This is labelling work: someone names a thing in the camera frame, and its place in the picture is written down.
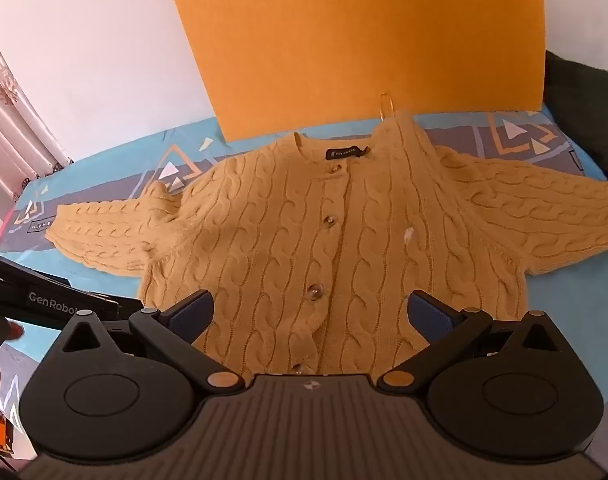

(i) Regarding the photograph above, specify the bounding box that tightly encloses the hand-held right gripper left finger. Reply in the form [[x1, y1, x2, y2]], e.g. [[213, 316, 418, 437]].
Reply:
[[59, 290, 242, 394]]

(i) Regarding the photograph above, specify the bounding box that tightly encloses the tan cable-knit cardigan sweater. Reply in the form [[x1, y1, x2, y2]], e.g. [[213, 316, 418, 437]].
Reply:
[[44, 110, 608, 377]]

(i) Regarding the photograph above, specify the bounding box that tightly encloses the orange board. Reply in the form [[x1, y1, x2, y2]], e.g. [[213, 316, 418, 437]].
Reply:
[[161, 0, 547, 144]]

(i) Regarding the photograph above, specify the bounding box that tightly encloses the dark green cloth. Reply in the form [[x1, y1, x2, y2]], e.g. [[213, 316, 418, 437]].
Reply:
[[542, 50, 608, 182]]

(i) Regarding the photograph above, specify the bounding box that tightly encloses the blue patterned bed sheet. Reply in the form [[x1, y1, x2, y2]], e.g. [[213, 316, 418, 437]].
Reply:
[[0, 105, 608, 411]]

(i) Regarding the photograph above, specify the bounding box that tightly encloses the patterned window curtain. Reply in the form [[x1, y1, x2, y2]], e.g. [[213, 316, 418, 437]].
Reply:
[[0, 15, 76, 241]]

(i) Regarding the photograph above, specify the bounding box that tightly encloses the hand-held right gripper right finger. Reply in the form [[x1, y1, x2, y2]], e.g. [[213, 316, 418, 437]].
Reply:
[[378, 289, 560, 394]]

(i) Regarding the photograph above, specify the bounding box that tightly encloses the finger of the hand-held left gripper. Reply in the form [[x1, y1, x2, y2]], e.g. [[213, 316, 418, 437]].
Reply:
[[69, 280, 146, 322]]

